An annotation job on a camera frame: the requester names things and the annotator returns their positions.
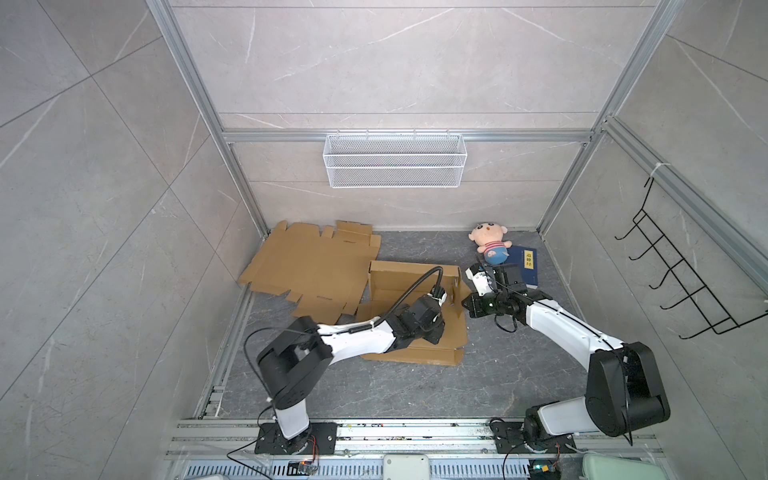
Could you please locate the plush doll striped shirt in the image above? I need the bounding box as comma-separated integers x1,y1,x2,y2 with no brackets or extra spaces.
468,222,512,265

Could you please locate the white wire mesh basket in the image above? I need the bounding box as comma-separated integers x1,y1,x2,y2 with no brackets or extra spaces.
323,133,468,189

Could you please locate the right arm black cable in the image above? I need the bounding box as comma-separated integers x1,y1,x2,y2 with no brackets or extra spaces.
479,257,635,446

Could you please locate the flat brown cardboard sheet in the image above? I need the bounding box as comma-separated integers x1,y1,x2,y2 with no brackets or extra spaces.
238,221,381,325

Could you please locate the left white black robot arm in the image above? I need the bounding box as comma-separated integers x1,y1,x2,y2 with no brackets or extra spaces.
256,293,447,441

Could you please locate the white electrical box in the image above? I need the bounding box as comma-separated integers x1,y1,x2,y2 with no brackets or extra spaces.
382,454,431,480

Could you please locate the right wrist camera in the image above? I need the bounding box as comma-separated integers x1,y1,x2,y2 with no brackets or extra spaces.
465,265,495,296

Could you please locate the aluminium mounting rail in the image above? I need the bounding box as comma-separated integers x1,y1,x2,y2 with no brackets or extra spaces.
163,418,665,460

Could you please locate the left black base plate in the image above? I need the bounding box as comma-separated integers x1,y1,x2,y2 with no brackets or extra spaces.
254,422,338,455

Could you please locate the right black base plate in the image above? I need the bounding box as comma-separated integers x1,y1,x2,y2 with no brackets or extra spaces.
488,417,576,455

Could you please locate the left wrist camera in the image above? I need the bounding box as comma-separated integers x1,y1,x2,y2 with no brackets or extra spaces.
429,284,447,306

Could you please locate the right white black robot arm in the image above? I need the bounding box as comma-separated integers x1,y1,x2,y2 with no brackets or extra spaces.
462,262,671,448

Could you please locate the dark blue book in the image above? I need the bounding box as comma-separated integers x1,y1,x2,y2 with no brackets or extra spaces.
507,245,539,288

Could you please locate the pale green container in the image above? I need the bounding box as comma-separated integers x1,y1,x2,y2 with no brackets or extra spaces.
582,453,667,480

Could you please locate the black wire hook rack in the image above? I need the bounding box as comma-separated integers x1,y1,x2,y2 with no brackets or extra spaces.
614,177,767,340

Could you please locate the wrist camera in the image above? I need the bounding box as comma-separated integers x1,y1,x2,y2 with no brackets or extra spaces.
429,284,447,306
465,265,495,296

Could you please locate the brown cardboard box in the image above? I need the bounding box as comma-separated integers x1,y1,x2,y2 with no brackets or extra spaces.
357,260,470,366

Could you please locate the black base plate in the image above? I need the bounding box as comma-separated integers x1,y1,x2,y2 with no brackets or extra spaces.
488,417,576,455
254,422,338,455

